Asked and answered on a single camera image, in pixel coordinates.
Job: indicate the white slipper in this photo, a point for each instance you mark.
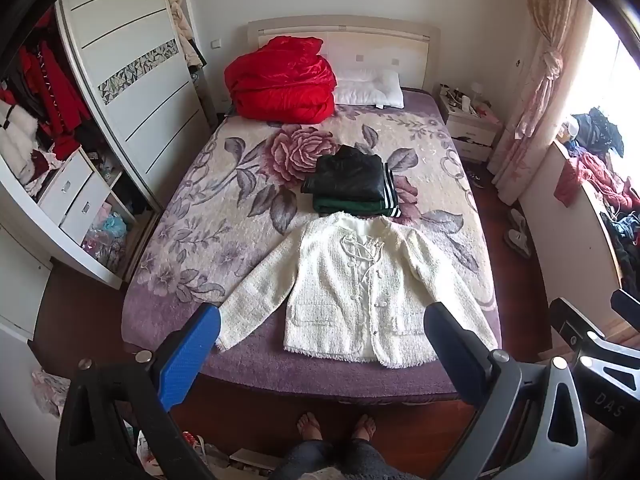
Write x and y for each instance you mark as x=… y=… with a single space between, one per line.
x=517 y=220
x=517 y=242

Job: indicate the black leather jacket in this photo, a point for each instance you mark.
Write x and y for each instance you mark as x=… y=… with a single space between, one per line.
x=347 y=172

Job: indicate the pile of mixed clothes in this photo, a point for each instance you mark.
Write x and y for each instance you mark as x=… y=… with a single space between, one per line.
x=600 y=170

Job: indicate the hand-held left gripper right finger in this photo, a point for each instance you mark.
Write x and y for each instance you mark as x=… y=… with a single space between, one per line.
x=447 y=355

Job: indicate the person's left foot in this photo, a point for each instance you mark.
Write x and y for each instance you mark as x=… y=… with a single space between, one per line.
x=309 y=427

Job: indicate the white nightstand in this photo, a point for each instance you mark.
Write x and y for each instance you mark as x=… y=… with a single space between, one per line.
x=472 y=132

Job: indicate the person's foot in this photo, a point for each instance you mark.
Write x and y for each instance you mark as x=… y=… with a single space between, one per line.
x=364 y=427
x=309 y=427

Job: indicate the white fluffy garment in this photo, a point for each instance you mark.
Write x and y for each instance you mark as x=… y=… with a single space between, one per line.
x=17 y=135

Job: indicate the bagged pastel clothes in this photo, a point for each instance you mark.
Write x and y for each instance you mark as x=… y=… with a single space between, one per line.
x=107 y=235

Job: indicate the pink patterned curtain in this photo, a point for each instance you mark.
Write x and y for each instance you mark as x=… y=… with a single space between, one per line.
x=540 y=85

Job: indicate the floral cloth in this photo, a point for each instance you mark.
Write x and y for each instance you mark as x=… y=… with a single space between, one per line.
x=50 y=390

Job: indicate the white wooden bed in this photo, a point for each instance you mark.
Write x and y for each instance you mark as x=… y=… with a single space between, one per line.
x=350 y=35

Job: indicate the white pillow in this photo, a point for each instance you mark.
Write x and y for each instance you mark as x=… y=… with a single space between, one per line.
x=367 y=87

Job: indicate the hanging beige coat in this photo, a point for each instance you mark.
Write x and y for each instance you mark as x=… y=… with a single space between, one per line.
x=185 y=30

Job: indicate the hanging red clothes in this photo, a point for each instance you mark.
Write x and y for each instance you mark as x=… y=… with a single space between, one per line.
x=55 y=90

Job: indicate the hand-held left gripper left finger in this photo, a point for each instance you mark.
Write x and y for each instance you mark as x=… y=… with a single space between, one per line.
x=192 y=355

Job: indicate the red quilt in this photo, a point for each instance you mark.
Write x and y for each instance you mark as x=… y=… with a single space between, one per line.
x=280 y=80

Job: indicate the dark shoe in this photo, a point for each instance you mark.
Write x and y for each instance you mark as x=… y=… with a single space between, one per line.
x=476 y=179

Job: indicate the white tweed jacket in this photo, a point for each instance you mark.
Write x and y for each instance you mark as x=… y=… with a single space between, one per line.
x=340 y=285

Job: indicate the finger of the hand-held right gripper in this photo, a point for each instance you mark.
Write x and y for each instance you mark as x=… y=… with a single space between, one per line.
x=627 y=305
x=567 y=322

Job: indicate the person's right foot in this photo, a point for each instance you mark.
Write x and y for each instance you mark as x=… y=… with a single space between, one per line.
x=364 y=427

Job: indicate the white sliding-door wardrobe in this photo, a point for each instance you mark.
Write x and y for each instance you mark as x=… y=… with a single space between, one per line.
x=125 y=25

